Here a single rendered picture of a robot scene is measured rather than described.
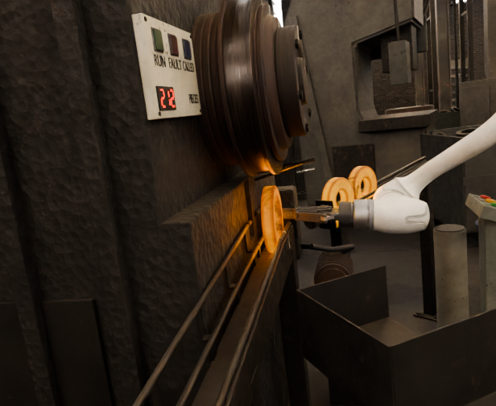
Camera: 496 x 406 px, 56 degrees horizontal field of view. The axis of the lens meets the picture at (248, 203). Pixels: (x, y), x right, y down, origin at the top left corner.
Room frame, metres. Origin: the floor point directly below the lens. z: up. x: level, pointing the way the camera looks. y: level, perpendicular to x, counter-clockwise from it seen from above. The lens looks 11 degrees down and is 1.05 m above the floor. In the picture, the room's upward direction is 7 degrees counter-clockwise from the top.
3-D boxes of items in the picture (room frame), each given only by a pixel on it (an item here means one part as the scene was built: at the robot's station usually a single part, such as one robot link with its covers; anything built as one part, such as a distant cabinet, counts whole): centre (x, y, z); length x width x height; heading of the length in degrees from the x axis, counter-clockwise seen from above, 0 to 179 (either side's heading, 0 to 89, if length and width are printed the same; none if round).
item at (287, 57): (1.27, -0.16, 1.11); 0.28 x 0.06 x 0.28; 167
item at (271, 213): (1.29, -0.06, 0.75); 0.18 x 0.03 x 0.18; 168
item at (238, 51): (1.29, -0.07, 1.11); 0.47 x 0.06 x 0.47; 167
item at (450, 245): (1.78, -0.77, 0.26); 0.12 x 0.12 x 0.52
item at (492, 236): (1.78, -0.94, 0.31); 0.24 x 0.16 x 0.62; 167
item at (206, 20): (1.31, 0.01, 1.12); 0.47 x 0.10 x 0.47; 167
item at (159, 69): (0.98, 0.12, 1.15); 0.26 x 0.02 x 0.18; 167
